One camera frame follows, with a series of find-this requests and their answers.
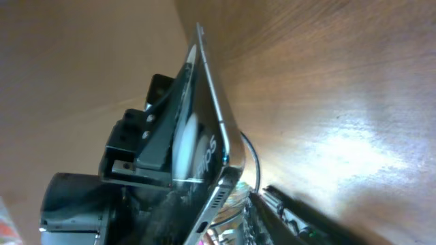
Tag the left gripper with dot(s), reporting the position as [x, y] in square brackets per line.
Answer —
[115, 205]

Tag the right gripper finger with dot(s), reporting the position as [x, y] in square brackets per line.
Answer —
[273, 217]

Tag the black smartphone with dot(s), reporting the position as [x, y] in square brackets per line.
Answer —
[206, 153]

